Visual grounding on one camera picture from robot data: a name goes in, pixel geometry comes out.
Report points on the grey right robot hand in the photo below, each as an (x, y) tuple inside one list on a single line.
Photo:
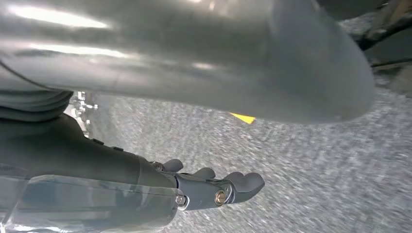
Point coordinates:
[(193, 48)]

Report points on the yellow floor tape square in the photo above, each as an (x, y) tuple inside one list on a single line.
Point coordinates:
[(245, 118)]

